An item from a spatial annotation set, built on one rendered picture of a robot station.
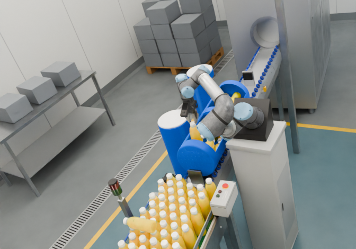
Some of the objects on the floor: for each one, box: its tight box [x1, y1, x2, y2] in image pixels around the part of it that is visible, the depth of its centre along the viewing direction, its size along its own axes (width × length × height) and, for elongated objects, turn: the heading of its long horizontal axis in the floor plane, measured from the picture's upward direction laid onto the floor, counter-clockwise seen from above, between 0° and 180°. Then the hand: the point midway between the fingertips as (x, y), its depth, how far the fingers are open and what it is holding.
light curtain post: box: [274, 0, 300, 154], centre depth 349 cm, size 6×6×170 cm
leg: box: [274, 76, 285, 122], centre depth 427 cm, size 6×6×63 cm
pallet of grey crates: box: [133, 0, 224, 75], centre depth 634 cm, size 120×80×119 cm
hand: (192, 122), depth 245 cm, fingers closed on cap, 4 cm apart
